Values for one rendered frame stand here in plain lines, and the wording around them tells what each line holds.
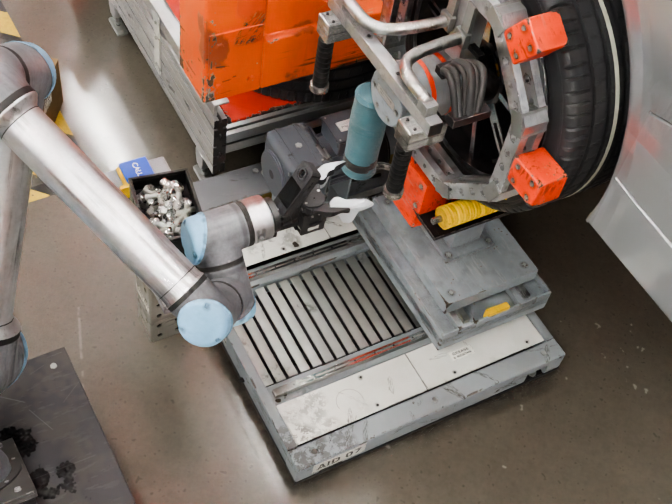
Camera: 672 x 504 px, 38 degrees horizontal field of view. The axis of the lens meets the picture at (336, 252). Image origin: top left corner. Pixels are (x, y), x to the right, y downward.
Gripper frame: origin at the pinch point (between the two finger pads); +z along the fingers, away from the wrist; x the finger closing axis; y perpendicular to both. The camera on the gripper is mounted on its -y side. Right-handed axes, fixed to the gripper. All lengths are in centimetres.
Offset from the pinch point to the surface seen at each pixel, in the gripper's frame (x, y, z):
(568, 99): 10.2, -18.4, 39.0
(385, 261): -22, 70, 32
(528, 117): 8.5, -14.5, 31.7
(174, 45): -99, 46, 1
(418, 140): 2.3, -9.8, 10.8
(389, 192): 0.6, 6.5, 8.4
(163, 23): -108, 44, 1
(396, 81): -9.3, -15.0, 11.5
